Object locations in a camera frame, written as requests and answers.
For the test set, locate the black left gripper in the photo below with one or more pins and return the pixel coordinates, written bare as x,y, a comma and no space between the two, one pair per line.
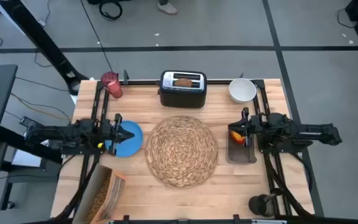
117,137

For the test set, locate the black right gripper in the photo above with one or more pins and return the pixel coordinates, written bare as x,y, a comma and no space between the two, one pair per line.
252,127

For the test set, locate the red orange apple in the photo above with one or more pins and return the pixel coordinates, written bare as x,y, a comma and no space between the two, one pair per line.
236,137

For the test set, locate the blue plate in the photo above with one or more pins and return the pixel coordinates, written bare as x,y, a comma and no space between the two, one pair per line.
132,143

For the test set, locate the white ribbed bowl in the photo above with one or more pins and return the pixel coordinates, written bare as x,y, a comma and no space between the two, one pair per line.
242,90

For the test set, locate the red faceted cup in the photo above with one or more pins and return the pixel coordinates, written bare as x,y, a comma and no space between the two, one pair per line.
112,84

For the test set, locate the orange cereal box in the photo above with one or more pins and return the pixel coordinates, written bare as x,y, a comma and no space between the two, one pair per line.
117,193

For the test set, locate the brown toast slice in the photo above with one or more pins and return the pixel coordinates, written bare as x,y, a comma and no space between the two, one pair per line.
183,82

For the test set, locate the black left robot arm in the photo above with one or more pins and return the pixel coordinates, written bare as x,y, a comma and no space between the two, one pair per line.
57,133

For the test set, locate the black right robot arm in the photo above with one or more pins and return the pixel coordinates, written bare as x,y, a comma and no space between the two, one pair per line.
315,132

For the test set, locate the grey rectangular tray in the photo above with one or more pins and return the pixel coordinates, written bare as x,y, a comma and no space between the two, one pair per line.
241,154

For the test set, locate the yellow tag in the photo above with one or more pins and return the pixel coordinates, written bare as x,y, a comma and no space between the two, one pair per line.
100,145

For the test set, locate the round woven placemat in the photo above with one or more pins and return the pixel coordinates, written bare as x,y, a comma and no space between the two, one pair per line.
182,152

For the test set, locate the black toaster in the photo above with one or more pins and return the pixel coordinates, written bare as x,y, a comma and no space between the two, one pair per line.
182,98

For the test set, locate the black cup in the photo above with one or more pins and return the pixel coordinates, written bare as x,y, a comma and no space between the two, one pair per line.
261,205

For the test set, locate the white paper sheet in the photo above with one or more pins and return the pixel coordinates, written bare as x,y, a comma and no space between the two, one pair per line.
26,158

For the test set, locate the person's shoe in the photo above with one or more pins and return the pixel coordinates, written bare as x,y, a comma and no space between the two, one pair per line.
167,7

